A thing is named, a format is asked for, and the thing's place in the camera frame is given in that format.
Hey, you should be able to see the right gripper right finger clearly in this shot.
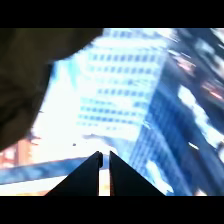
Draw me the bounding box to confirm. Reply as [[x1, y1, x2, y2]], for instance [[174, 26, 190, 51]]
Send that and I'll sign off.
[[109, 150, 166, 197]]

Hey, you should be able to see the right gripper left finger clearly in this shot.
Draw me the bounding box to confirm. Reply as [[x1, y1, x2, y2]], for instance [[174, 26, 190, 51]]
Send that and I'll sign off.
[[46, 151, 104, 197]]

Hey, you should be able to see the brown garment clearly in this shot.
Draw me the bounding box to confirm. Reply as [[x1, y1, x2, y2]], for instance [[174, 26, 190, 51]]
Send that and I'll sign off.
[[0, 28, 104, 152]]

